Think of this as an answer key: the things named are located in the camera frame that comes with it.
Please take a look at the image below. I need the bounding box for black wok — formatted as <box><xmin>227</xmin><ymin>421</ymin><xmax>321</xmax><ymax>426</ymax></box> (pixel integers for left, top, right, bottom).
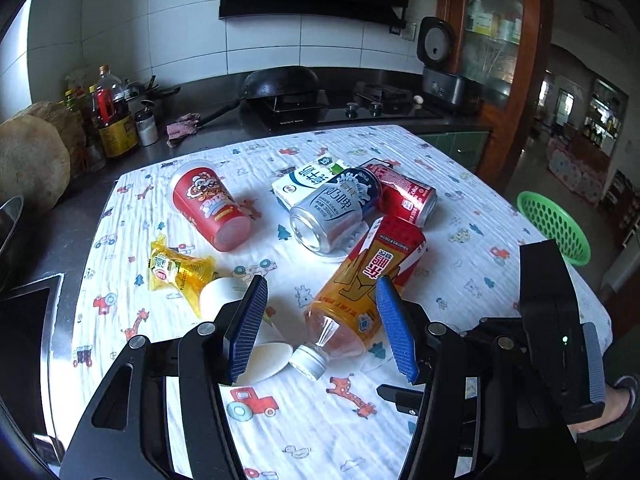
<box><xmin>197</xmin><ymin>66</ymin><xmax>321</xmax><ymax>126</ymax></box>

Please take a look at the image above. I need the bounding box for white paper cup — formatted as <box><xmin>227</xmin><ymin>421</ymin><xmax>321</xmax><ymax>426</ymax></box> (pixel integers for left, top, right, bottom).
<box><xmin>200</xmin><ymin>276</ymin><xmax>292</xmax><ymax>387</ymax></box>

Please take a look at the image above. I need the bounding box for small metal lid jar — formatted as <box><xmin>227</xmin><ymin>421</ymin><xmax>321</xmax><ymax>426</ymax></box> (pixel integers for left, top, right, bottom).
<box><xmin>135</xmin><ymin>108</ymin><xmax>160</xmax><ymax>147</ymax></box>

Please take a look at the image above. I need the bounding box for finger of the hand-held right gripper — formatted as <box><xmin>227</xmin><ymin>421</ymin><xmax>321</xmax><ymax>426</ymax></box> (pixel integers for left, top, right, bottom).
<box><xmin>376</xmin><ymin>383</ymin><xmax>427</xmax><ymax>415</ymax></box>

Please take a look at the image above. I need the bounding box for printed tablecloth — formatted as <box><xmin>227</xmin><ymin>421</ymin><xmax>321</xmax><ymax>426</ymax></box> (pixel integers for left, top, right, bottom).
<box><xmin>70</xmin><ymin>125</ymin><xmax>613</xmax><ymax>480</ymax></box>

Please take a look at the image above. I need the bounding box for white blue milk carton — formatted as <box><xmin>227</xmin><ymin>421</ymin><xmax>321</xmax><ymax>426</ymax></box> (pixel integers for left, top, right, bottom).
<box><xmin>271</xmin><ymin>159</ymin><xmax>351</xmax><ymax>211</ymax></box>

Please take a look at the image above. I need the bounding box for black rice cooker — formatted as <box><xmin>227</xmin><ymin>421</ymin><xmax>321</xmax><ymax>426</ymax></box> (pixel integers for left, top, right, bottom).
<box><xmin>416</xmin><ymin>16</ymin><xmax>483</xmax><ymax>115</ymax></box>

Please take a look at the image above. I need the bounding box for pink rag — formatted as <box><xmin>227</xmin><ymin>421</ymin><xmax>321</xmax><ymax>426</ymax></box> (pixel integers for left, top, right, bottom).
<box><xmin>166</xmin><ymin>113</ymin><xmax>202</xmax><ymax>148</ymax></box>

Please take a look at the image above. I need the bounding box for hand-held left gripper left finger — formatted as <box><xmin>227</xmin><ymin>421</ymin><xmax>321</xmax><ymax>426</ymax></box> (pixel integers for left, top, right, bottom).
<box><xmin>60</xmin><ymin>275</ymin><xmax>271</xmax><ymax>480</ymax></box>

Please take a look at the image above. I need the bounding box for green kitchen cabinet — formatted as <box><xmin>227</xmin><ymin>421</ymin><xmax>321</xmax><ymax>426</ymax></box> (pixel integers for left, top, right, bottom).
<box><xmin>417</xmin><ymin>130</ymin><xmax>493</xmax><ymax>176</ymax></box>

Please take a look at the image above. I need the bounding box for steel sink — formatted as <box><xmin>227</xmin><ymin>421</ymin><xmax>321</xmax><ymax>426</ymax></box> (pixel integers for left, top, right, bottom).
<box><xmin>0</xmin><ymin>272</ymin><xmax>66</xmax><ymax>456</ymax></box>

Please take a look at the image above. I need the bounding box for wall socket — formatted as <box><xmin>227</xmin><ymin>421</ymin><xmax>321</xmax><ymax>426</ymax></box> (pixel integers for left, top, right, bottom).
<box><xmin>390</xmin><ymin>7</ymin><xmax>417</xmax><ymax>41</ymax></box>

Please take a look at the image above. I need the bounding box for person's slippered foot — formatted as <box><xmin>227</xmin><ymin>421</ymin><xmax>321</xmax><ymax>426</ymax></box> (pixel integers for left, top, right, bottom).
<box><xmin>575</xmin><ymin>375</ymin><xmax>640</xmax><ymax>443</ymax></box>

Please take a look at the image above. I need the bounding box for large dark oil bottle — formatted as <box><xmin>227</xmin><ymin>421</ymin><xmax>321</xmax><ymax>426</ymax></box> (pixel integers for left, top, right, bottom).
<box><xmin>95</xmin><ymin>65</ymin><xmax>140</xmax><ymax>158</ymax></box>

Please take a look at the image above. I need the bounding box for red paper cup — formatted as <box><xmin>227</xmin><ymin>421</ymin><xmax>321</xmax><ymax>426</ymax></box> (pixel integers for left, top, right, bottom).
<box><xmin>172</xmin><ymin>160</ymin><xmax>252</xmax><ymax>252</ymax></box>

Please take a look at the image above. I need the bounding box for green plastic basket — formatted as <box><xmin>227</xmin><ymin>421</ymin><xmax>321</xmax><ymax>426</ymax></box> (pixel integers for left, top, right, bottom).
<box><xmin>516</xmin><ymin>191</ymin><xmax>591</xmax><ymax>267</ymax></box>

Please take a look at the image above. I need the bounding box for black gas stove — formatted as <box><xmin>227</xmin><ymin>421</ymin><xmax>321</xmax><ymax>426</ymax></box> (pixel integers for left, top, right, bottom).
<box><xmin>240</xmin><ymin>82</ymin><xmax>446</xmax><ymax>133</ymax></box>

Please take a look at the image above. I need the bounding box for red drink can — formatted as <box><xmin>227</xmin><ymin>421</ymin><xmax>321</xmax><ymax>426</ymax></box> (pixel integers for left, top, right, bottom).
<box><xmin>365</xmin><ymin>159</ymin><xmax>438</xmax><ymax>226</ymax></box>

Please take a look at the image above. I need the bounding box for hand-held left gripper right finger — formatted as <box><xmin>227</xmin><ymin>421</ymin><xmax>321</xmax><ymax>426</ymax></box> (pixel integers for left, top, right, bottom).
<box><xmin>375</xmin><ymin>275</ymin><xmax>587</xmax><ymax>480</ymax></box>

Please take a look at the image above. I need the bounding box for wooden display shelf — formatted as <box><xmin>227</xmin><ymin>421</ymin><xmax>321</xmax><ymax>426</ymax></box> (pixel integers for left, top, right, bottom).
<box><xmin>582</xmin><ymin>77</ymin><xmax>631</xmax><ymax>146</ymax></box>

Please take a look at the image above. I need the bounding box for colourful dotted play fence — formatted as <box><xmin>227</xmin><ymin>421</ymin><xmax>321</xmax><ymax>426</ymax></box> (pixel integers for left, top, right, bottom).
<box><xmin>547</xmin><ymin>137</ymin><xmax>608</xmax><ymax>201</ymax></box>

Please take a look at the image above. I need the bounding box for steel pot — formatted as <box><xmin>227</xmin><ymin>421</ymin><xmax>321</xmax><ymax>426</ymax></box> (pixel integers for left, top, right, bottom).
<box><xmin>0</xmin><ymin>195</ymin><xmax>26</xmax><ymax>281</ymax></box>

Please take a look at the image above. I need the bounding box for silver blue drink can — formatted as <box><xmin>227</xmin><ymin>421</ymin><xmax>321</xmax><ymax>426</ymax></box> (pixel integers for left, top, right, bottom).
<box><xmin>289</xmin><ymin>167</ymin><xmax>383</xmax><ymax>256</ymax></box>

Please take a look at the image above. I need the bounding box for yellow snack packet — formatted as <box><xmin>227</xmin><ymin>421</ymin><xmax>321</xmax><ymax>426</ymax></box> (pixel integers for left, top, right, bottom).
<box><xmin>149</xmin><ymin>235</ymin><xmax>221</xmax><ymax>318</ymax></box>

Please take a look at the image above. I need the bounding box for orange label plastic bottle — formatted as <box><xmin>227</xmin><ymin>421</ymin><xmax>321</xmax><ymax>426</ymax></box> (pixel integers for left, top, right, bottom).
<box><xmin>289</xmin><ymin>216</ymin><xmax>427</xmax><ymax>380</ymax></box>

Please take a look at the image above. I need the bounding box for round wooden chopping block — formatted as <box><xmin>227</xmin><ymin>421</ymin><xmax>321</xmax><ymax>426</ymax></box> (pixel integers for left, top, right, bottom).
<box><xmin>0</xmin><ymin>114</ymin><xmax>72</xmax><ymax>211</ymax></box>
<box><xmin>30</xmin><ymin>101</ymin><xmax>88</xmax><ymax>176</ymax></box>

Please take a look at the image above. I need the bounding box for wooden glass cabinet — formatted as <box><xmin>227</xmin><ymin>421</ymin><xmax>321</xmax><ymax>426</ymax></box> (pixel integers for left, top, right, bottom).
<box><xmin>435</xmin><ymin>0</ymin><xmax>553</xmax><ymax>191</ymax></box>

